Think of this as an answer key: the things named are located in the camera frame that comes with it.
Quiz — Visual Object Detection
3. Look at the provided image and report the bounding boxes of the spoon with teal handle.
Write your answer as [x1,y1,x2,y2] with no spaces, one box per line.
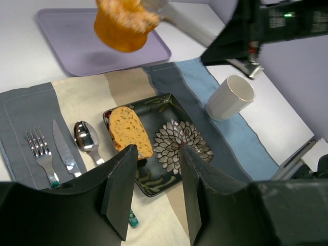
[73,120,105,165]

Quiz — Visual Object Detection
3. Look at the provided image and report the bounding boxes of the black floral square plate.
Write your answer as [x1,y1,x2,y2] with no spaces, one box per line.
[128,93,213,197]

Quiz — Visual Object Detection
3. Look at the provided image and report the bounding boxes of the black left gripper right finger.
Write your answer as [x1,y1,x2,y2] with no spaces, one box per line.
[180,145,327,245]

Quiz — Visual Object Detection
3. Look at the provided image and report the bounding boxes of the silver metal tongs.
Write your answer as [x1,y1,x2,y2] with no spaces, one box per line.
[139,0,263,79]

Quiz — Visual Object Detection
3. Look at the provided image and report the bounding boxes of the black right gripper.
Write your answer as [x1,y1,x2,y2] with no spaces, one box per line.
[201,0,327,66]

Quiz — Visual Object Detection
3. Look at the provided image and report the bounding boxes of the knife with teal handle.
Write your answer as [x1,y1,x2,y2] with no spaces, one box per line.
[52,119,140,228]

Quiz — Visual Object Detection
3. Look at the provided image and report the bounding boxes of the yellow bread slice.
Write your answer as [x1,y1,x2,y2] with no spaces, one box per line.
[109,106,153,160]

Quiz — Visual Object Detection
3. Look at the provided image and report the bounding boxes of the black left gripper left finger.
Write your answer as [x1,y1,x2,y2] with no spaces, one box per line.
[1,145,138,245]

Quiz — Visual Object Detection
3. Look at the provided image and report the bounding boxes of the white ceramic mug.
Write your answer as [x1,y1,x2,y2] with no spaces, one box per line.
[206,74,256,121]

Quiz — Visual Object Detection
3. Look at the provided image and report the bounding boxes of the lavender plastic tray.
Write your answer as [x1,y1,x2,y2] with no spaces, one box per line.
[36,8,172,76]

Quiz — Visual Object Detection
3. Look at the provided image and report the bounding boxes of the fork with teal handle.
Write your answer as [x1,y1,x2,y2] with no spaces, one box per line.
[26,127,60,188]

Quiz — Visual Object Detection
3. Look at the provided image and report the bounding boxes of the striped cloth placemat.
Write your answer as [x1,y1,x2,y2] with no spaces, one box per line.
[1,59,278,245]

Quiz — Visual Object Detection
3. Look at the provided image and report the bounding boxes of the round orange bundt cake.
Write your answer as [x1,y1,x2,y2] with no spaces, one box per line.
[94,0,160,53]

